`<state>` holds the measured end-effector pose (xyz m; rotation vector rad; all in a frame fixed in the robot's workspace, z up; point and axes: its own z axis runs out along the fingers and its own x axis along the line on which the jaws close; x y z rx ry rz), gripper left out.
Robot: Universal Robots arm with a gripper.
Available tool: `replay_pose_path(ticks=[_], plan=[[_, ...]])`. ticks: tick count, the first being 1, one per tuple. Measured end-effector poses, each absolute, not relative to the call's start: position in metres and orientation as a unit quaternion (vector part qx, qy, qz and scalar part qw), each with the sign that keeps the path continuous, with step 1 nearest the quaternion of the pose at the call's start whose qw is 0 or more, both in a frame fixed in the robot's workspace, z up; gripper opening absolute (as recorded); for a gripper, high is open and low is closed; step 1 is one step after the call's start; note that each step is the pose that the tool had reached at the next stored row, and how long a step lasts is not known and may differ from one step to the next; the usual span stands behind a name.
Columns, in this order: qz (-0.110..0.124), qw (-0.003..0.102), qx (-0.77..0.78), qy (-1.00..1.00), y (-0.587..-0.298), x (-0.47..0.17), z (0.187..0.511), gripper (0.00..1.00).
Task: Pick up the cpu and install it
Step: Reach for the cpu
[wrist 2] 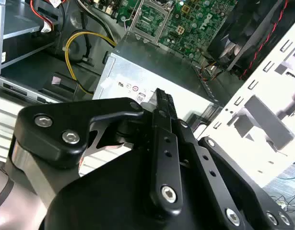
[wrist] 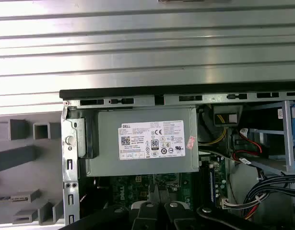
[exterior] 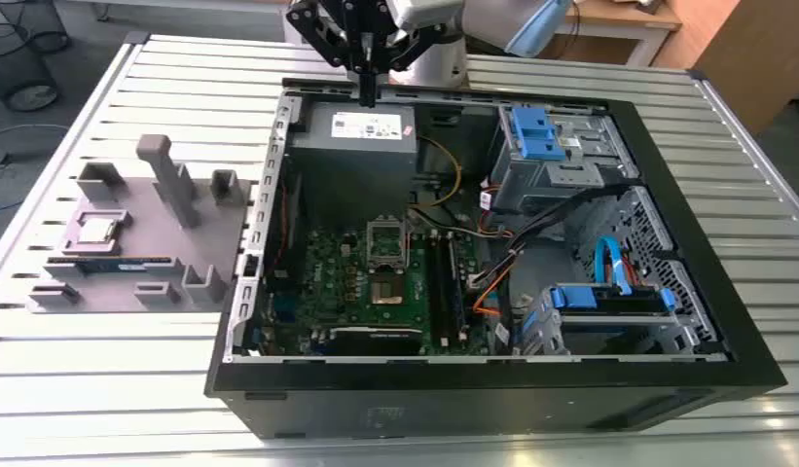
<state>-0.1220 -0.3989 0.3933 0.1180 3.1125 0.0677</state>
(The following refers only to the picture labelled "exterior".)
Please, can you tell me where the wooden desk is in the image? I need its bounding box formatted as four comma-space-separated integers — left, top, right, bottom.
541, 0, 683, 67

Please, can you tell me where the silver CPU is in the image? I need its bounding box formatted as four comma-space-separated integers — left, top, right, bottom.
72, 218, 122, 244

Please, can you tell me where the grey parts rack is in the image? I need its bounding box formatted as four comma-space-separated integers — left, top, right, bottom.
24, 134, 261, 315

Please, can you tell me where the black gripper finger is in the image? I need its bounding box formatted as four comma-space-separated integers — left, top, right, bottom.
286, 0, 370, 108
367, 26, 449, 108

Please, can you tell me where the yellow wire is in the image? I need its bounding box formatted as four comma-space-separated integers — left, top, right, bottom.
410, 135, 464, 209

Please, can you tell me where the blue flat wire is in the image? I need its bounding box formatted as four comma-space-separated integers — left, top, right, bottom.
592, 235, 634, 298

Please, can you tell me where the black sleeved cable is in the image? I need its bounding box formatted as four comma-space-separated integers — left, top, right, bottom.
466, 187, 634, 288

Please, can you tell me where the grey wire bundle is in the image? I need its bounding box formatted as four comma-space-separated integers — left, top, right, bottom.
430, 203, 514, 239

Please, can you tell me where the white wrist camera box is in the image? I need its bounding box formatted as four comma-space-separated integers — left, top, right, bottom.
385, 0, 465, 31

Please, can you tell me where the small black mesh bin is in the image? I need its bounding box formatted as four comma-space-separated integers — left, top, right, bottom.
1, 0, 72, 54

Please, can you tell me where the black PC case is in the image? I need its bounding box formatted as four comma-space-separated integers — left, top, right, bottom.
203, 76, 789, 442

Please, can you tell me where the CPU socket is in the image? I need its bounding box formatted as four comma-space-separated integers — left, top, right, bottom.
370, 272, 407, 306

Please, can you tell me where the large black mesh bin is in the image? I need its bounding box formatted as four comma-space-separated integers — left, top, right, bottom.
0, 21, 60, 113

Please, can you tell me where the black graphics card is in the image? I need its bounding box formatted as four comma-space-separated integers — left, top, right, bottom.
326, 324, 423, 356

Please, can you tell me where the grey power supply unit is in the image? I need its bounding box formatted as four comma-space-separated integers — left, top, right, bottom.
286, 101, 418, 223

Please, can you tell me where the red orange wire bundle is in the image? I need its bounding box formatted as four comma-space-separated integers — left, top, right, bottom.
622, 255, 644, 291

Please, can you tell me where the metal drive cage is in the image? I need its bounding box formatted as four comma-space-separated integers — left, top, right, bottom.
489, 104, 640, 215

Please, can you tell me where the blue disk carrier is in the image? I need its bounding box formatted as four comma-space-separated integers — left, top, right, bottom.
548, 285, 677, 317

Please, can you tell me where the green motherboard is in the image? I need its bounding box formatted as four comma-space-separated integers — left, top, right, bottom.
261, 221, 497, 356

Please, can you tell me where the blue plastic drive latch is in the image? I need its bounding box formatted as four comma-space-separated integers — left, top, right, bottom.
522, 137, 565, 161
512, 106, 556, 140

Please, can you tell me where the black RAM slot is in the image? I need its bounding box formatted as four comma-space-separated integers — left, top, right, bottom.
433, 231, 453, 342
426, 231, 446, 342
441, 231, 462, 342

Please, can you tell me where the metal disk bay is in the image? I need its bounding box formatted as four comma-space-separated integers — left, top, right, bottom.
512, 281, 699, 356

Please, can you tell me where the wooden cabinet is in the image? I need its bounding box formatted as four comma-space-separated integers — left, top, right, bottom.
693, 0, 799, 135

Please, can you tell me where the green RAM stick blue label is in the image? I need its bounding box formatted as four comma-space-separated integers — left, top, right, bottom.
51, 256, 172, 273

